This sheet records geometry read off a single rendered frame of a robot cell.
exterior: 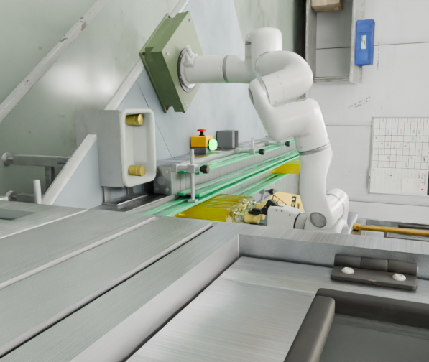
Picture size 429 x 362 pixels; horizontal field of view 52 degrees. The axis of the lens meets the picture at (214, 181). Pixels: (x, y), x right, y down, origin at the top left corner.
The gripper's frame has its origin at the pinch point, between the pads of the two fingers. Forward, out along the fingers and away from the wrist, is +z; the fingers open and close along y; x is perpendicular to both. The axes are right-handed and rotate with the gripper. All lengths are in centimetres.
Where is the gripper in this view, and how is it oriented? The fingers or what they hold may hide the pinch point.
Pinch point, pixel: (256, 217)
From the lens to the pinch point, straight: 137.6
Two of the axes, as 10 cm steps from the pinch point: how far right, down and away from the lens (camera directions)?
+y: -0.2, -9.8, -1.7
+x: -6.2, 1.5, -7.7
